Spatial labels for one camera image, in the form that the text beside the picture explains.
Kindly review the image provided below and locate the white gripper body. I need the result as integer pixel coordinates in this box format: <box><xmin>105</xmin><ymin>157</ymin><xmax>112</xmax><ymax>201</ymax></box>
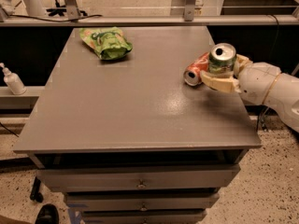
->
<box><xmin>238</xmin><ymin>63</ymin><xmax>281</xmax><ymax>105</ymax></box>

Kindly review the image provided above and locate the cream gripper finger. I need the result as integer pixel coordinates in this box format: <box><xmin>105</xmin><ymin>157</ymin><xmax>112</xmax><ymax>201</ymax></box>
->
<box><xmin>234</xmin><ymin>54</ymin><xmax>252</xmax><ymax>77</ymax></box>
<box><xmin>200</xmin><ymin>71</ymin><xmax>241</xmax><ymax>93</ymax></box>

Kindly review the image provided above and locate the green soda can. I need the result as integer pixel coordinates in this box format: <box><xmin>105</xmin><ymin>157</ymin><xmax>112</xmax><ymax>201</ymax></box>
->
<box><xmin>208</xmin><ymin>43</ymin><xmax>236</xmax><ymax>75</ymax></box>

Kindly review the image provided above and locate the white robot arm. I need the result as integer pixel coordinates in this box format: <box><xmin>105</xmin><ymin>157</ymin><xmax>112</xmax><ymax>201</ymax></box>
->
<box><xmin>200</xmin><ymin>55</ymin><xmax>299</xmax><ymax>132</ymax></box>

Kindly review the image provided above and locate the red coke can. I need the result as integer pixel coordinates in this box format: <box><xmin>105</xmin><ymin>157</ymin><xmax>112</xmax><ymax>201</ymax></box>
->
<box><xmin>183</xmin><ymin>52</ymin><xmax>209</xmax><ymax>86</ymax></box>

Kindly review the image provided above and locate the grey drawer cabinet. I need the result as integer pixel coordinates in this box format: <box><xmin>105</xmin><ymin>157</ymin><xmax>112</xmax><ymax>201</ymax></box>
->
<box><xmin>12</xmin><ymin>26</ymin><xmax>263</xmax><ymax>224</ymax></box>

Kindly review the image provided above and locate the green chip bag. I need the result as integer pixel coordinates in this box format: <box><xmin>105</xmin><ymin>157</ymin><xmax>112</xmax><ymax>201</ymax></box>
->
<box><xmin>79</xmin><ymin>27</ymin><xmax>133</xmax><ymax>61</ymax></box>

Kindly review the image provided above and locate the bottom grey drawer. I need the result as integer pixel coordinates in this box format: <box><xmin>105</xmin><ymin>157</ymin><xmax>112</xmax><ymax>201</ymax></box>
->
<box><xmin>82</xmin><ymin>209</ymin><xmax>206</xmax><ymax>224</ymax></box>

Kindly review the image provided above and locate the grey drawer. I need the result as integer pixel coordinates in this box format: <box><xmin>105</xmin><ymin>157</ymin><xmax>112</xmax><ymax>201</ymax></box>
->
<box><xmin>82</xmin><ymin>209</ymin><xmax>206</xmax><ymax>224</ymax></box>
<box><xmin>66</xmin><ymin>192</ymin><xmax>219</xmax><ymax>212</ymax></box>
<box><xmin>37</xmin><ymin>164</ymin><xmax>240</xmax><ymax>192</ymax></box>

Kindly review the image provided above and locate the middle grey drawer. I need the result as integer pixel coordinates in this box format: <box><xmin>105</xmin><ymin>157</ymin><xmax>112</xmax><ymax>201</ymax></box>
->
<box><xmin>66</xmin><ymin>192</ymin><xmax>219</xmax><ymax>212</ymax></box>

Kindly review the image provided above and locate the top grey drawer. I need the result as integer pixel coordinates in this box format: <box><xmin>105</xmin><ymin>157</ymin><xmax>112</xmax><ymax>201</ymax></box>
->
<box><xmin>37</xmin><ymin>164</ymin><xmax>240</xmax><ymax>192</ymax></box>

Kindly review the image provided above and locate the white pump bottle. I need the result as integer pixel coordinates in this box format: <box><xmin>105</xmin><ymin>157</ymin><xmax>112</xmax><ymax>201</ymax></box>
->
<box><xmin>0</xmin><ymin>63</ymin><xmax>26</xmax><ymax>95</ymax></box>

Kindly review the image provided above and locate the black shoe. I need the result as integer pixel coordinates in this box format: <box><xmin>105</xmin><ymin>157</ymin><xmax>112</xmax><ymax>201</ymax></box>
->
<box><xmin>35</xmin><ymin>204</ymin><xmax>59</xmax><ymax>224</ymax></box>

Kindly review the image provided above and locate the black cabinet caster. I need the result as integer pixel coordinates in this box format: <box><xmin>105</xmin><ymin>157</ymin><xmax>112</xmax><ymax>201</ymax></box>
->
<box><xmin>30</xmin><ymin>177</ymin><xmax>44</xmax><ymax>203</ymax></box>

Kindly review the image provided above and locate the grey metal post right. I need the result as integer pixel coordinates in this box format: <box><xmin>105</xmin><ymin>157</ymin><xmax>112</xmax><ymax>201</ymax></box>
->
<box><xmin>184</xmin><ymin>0</ymin><xmax>196</xmax><ymax>21</ymax></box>

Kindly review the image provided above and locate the grey metal post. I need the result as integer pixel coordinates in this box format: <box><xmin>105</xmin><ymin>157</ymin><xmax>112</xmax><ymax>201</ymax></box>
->
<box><xmin>64</xmin><ymin>0</ymin><xmax>80</xmax><ymax>20</ymax></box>
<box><xmin>184</xmin><ymin>0</ymin><xmax>196</xmax><ymax>21</ymax></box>

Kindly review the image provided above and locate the grey metal post left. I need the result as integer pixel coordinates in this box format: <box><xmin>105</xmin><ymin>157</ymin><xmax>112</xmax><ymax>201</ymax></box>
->
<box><xmin>64</xmin><ymin>0</ymin><xmax>80</xmax><ymax>20</ymax></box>

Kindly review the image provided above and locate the black cable on rail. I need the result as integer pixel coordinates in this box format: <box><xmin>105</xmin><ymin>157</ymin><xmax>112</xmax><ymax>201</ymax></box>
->
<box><xmin>8</xmin><ymin>13</ymin><xmax>104</xmax><ymax>23</ymax></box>

